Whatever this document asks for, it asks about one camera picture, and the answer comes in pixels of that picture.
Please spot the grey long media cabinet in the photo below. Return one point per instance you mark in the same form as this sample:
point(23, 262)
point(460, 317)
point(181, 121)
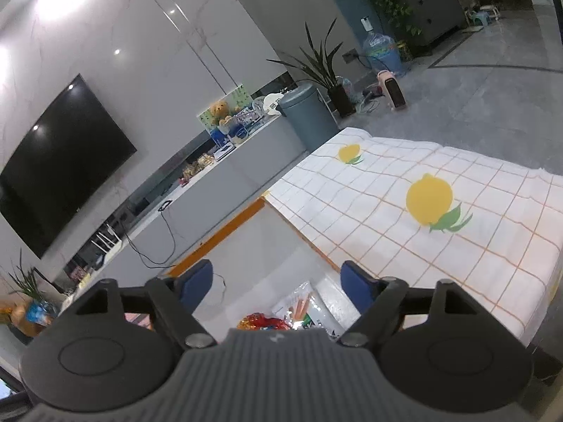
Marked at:
point(246, 167)

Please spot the orange storage box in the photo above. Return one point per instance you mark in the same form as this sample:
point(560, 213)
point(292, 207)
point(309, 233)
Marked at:
point(264, 246)

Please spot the green pegboard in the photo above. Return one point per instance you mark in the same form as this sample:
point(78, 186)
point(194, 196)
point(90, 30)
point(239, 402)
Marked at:
point(239, 94)

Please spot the black television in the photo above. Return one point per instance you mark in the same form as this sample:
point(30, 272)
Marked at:
point(66, 162)

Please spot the blue snack bag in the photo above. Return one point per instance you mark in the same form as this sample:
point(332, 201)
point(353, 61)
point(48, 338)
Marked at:
point(40, 314)

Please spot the tall leafy potted plant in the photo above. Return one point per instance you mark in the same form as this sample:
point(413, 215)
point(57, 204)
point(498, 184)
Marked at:
point(327, 70)

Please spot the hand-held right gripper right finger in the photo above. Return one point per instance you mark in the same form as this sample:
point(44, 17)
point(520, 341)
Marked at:
point(356, 285)

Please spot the lemon print checked tablecloth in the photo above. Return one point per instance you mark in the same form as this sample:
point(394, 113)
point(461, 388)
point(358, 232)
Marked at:
point(396, 250)

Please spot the grey trash bin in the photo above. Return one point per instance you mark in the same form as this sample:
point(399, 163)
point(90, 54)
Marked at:
point(308, 118)

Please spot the pile of snacks on cabinet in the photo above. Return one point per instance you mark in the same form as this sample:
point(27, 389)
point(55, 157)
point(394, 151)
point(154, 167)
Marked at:
point(198, 168)

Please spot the red snack packet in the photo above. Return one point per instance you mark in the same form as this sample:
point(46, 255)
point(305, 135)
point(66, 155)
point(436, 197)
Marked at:
point(259, 321)

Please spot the small plastic stool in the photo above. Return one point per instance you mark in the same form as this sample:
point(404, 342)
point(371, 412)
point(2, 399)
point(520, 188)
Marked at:
point(483, 14)

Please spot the dark grey drawer cabinet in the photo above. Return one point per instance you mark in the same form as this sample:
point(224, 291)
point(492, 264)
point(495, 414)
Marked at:
point(426, 0)

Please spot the white stick snack packet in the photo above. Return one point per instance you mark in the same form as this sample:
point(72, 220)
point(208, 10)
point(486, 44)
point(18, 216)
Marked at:
point(322, 312)

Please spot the white router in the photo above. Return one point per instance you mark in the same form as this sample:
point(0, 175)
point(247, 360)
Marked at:
point(107, 244)

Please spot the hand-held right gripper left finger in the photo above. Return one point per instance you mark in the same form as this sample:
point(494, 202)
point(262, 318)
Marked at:
point(198, 283)

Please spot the blue water jug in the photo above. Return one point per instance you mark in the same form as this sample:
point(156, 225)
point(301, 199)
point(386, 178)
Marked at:
point(382, 50)

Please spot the brown teddy bear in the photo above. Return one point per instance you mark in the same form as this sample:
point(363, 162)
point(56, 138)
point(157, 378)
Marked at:
point(221, 112)

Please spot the small green potted plant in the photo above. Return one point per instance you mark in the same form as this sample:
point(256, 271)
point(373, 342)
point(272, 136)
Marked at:
point(28, 279)

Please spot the pink space heater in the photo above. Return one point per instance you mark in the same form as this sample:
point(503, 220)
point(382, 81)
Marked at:
point(393, 90)

